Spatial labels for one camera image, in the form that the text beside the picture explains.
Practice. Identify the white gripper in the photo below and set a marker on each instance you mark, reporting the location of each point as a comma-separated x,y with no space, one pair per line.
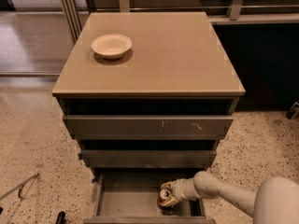
179,190

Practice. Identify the red coke can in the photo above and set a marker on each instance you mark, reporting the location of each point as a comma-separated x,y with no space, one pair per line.
164,198

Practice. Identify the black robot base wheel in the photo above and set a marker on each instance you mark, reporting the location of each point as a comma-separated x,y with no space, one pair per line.
293,111

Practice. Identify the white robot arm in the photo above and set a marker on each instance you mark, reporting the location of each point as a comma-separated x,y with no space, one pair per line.
275,202

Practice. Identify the open grey bottom drawer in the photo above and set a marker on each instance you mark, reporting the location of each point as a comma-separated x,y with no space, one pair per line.
130,197

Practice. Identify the grey middle drawer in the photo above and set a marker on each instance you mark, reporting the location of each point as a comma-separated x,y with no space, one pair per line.
148,158

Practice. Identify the grey drawer cabinet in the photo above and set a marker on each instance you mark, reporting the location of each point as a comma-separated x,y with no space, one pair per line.
175,67

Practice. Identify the grey top drawer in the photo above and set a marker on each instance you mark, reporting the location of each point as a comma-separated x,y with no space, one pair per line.
147,127

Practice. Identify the black object on floor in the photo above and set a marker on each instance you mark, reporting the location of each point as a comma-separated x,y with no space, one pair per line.
60,218

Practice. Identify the metal rod on floor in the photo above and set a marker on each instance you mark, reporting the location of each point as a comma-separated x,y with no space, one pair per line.
19,187

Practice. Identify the white paper bowl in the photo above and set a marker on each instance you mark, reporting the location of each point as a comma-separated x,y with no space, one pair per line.
111,46

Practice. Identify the metal railing frame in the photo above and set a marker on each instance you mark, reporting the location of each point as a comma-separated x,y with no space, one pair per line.
220,12

